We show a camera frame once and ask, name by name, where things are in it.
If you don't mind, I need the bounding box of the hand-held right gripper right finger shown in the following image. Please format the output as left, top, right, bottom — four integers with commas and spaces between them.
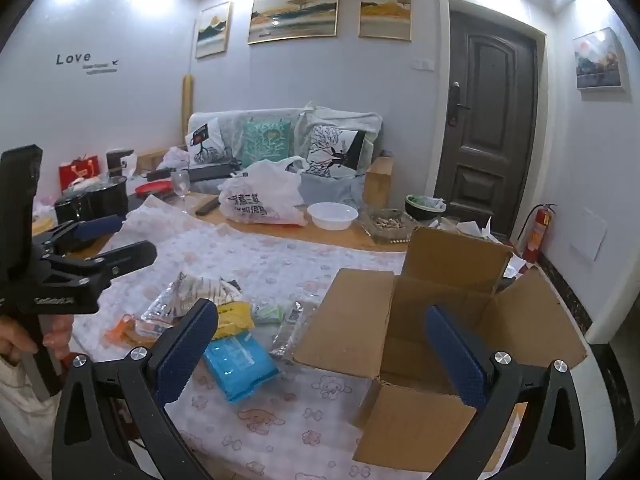
425, 305, 596, 480

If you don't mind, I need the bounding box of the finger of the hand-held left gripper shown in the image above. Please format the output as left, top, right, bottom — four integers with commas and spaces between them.
32, 215, 126, 258
39, 240, 157, 282

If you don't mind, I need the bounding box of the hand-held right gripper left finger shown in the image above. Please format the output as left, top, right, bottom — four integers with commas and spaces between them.
51, 298, 219, 480

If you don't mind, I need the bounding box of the large cardboard box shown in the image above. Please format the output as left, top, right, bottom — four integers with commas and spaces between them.
292, 225, 588, 473

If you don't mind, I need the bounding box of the person's left hand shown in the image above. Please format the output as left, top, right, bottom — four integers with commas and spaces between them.
0, 316, 75, 362

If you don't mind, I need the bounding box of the black cooking pot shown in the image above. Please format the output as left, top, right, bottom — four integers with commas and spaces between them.
54, 175, 130, 226

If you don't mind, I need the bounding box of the clear snack packet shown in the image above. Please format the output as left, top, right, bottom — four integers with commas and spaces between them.
142, 290, 196, 336

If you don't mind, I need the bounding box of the blue snack packet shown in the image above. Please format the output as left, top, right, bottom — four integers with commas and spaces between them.
202, 334, 280, 405

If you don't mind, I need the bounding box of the yellow snack packet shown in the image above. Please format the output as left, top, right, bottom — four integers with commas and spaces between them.
212, 301, 255, 341

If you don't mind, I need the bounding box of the orange snack packet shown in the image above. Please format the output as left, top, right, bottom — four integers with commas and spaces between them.
107, 314, 163, 346

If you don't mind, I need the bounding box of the red gift bag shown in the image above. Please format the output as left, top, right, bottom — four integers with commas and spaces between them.
58, 155, 101, 192

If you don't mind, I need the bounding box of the red lidded container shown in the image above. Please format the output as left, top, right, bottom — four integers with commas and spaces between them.
135, 180, 176, 198

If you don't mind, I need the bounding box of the black appliance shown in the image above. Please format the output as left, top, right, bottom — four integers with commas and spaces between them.
106, 148, 136, 178

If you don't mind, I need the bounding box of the striped snack packet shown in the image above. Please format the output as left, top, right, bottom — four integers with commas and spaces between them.
172, 272, 243, 311

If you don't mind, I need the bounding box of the wine glass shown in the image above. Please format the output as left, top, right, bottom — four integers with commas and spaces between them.
170, 170, 193, 216

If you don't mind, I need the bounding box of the green snack packet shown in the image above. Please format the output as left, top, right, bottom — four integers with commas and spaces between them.
251, 302, 283, 323

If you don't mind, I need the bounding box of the small white plastic bag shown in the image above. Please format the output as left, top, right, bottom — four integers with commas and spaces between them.
160, 146, 190, 168

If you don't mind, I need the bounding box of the light sesame bar packet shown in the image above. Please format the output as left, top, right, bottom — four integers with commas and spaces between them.
270, 317, 313, 361

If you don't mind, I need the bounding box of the black keyboard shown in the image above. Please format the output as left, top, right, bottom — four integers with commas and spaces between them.
187, 161, 243, 184

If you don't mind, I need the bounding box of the printed tablecloth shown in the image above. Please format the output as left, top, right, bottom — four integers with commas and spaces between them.
65, 195, 531, 480

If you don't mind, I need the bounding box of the crumpled white paper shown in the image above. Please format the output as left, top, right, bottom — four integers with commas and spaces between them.
450, 217, 506, 247

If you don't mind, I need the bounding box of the white pillow with red patch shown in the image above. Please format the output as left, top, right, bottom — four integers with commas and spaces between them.
185, 117, 228, 166

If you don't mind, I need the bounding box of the large white plastic bag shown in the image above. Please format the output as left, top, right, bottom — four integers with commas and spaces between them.
217, 156, 308, 226

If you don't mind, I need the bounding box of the red fire extinguisher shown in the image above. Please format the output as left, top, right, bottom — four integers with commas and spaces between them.
520, 203, 557, 263

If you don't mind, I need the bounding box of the glass ashtray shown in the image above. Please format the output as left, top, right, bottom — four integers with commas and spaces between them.
360, 207, 418, 246

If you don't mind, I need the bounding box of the green bowl with trash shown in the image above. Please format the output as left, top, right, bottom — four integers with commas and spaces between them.
405, 193, 447, 221

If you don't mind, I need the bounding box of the grey covered sofa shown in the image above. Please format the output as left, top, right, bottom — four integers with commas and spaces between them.
187, 107, 383, 206

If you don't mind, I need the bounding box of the white fleece garment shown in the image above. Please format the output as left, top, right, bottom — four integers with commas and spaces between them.
0, 357, 65, 468

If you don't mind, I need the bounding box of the teal patterned pillow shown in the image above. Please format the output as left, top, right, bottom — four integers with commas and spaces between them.
242, 121, 292, 166

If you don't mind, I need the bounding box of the white bowl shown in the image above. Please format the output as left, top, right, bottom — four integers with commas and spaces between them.
306, 202, 360, 232

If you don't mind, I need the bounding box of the small cardboard box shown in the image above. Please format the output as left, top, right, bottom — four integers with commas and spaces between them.
364, 156, 396, 206

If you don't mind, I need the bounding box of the grey cloth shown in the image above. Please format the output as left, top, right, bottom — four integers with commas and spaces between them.
300, 172, 366, 211

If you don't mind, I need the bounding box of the white pillow black tree print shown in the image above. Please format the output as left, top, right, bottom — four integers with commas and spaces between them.
300, 125, 368, 181

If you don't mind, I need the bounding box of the narrow framed mountain painting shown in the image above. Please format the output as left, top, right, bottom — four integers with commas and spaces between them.
195, 1, 232, 59

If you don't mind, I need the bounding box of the dark door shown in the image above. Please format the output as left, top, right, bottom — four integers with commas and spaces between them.
434, 7, 538, 251

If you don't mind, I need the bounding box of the white cloth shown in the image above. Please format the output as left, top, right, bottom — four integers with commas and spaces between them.
300, 101, 383, 131

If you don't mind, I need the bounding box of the wide framed tree painting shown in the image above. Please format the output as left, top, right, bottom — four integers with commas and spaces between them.
247, 0, 342, 45

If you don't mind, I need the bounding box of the white framed landscape picture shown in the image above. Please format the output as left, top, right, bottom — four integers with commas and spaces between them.
572, 27, 628, 92

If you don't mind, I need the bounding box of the square framed tree painting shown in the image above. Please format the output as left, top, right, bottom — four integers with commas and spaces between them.
358, 0, 412, 39

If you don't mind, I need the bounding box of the black lettering wall sticker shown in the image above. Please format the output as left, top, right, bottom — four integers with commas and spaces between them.
55, 51, 121, 75

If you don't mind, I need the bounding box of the white wall panel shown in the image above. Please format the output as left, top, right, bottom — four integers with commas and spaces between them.
570, 212, 608, 261

